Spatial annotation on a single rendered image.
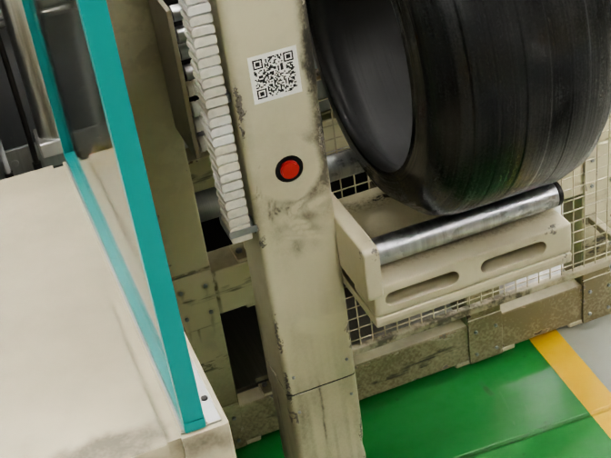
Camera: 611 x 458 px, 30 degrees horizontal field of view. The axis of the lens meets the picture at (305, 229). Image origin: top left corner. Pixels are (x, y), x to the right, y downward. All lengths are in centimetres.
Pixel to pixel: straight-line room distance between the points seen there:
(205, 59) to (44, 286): 53
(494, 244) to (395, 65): 43
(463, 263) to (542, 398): 106
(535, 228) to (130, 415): 103
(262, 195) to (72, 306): 63
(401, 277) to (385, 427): 104
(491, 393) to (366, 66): 108
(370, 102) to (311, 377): 51
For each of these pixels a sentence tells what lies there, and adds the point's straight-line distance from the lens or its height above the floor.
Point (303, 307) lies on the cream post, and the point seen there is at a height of 80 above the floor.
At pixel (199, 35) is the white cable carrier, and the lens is 162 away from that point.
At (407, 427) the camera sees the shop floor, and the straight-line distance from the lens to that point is 280.
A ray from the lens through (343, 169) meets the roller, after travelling 203.
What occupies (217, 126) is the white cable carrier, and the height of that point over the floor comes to 116.
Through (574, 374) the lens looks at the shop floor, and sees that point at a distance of 293.
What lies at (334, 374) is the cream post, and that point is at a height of 63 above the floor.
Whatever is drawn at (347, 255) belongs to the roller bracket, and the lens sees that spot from 181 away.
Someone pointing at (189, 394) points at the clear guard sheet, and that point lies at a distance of 97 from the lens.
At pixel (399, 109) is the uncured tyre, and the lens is 208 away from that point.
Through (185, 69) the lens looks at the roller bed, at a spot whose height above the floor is 108.
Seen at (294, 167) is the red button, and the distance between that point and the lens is 174.
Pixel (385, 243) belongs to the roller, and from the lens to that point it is 180.
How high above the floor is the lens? 194
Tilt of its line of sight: 33 degrees down
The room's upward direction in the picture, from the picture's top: 9 degrees counter-clockwise
